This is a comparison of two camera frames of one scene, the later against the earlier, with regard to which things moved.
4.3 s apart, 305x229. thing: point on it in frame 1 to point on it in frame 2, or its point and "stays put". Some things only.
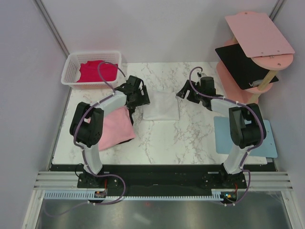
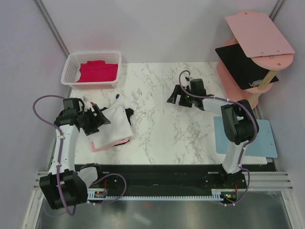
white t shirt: [164, 106] to [119, 129]
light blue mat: [223, 142] stays put
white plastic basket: [70, 72] stays put
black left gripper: [144, 99] to [97, 120]
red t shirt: [88, 71] stays put
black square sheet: [245, 70] stays put
